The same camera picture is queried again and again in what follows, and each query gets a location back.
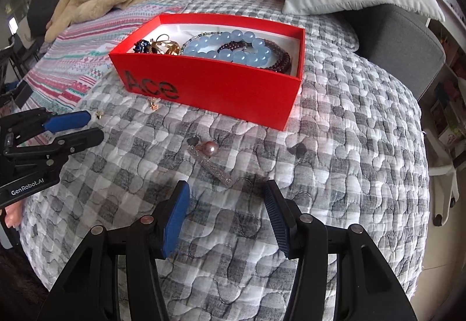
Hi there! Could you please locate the red Ace cardboard box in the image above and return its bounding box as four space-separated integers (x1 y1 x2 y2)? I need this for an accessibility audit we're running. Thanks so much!
109 13 306 130

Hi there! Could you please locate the grey checked quilt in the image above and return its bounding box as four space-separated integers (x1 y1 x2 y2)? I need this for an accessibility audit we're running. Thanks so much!
20 0 429 320

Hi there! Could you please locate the person's left hand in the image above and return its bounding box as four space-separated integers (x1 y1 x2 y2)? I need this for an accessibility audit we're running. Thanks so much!
5 200 24 228

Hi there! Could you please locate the blue bead bracelet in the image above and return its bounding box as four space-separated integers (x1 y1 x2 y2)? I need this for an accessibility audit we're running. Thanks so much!
181 29 273 69

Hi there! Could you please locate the small gold earring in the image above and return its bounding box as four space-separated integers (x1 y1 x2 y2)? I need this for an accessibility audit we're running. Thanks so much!
149 98 160 111

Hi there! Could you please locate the dark red bead bracelet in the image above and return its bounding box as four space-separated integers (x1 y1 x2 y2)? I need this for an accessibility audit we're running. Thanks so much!
216 38 292 75

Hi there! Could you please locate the gold flower brooch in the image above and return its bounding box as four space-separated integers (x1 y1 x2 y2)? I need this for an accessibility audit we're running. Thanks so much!
149 34 182 56

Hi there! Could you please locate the white chair base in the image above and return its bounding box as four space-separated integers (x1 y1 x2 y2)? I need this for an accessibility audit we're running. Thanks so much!
424 128 460 227

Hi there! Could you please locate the striped patterned blanket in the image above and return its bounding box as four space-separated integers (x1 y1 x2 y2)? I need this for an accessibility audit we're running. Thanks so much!
11 0 188 131

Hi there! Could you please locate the pink pearl silver pendant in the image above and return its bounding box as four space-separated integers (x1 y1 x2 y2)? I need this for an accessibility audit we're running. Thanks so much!
187 140 234 188

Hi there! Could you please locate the dark blue flower brooch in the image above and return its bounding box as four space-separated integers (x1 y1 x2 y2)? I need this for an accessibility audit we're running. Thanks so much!
133 39 152 54

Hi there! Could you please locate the grey upholstered headboard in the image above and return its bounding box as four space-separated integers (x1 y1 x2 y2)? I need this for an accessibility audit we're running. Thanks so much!
342 5 446 99

